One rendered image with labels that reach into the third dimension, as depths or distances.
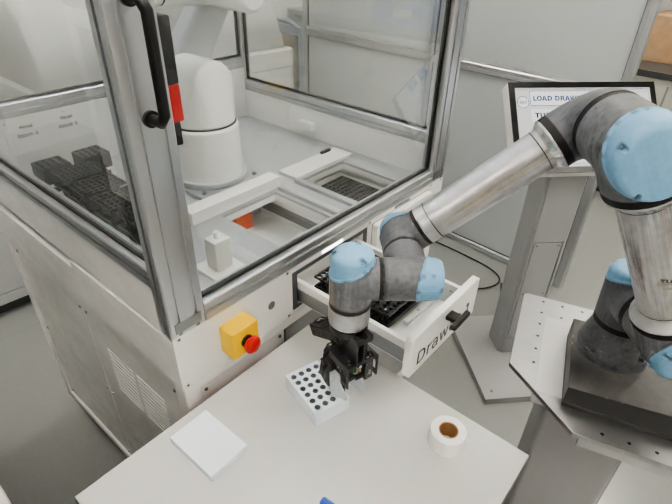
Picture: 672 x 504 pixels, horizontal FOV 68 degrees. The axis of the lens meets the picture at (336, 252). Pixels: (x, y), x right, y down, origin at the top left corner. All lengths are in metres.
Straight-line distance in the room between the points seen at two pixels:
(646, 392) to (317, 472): 0.70
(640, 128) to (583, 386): 0.60
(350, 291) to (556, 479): 0.88
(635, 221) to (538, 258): 1.23
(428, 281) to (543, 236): 1.24
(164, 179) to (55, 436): 1.53
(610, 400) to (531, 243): 0.96
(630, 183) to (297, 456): 0.74
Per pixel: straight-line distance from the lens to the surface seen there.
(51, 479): 2.11
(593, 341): 1.24
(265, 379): 1.16
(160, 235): 0.89
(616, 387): 1.23
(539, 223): 1.99
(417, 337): 1.02
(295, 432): 1.06
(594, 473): 1.46
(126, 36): 0.78
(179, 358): 1.05
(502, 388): 2.23
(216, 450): 1.04
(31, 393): 2.42
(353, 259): 0.80
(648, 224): 0.88
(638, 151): 0.78
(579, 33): 2.58
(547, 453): 1.44
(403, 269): 0.83
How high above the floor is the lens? 1.62
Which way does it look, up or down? 34 degrees down
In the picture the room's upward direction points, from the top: 2 degrees clockwise
